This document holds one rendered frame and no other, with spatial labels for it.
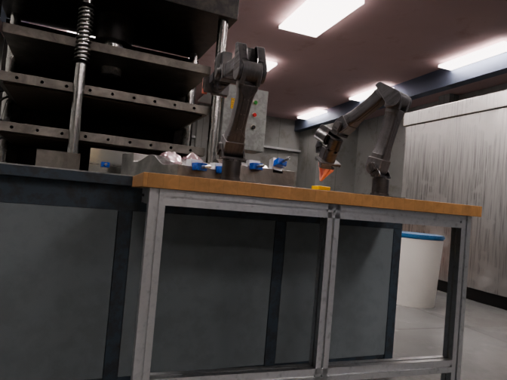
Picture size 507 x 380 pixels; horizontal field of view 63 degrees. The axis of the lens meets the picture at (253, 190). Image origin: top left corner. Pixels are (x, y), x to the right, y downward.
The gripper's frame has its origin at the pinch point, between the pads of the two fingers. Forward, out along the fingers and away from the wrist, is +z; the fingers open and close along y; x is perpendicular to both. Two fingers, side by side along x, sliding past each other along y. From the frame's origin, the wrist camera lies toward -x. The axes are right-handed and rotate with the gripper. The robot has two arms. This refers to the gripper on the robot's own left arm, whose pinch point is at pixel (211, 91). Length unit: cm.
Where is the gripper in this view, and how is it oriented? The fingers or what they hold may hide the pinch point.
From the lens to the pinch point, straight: 182.0
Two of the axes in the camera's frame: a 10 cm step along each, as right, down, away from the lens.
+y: -9.3, -0.9, -3.4
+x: -0.8, 10.0, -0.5
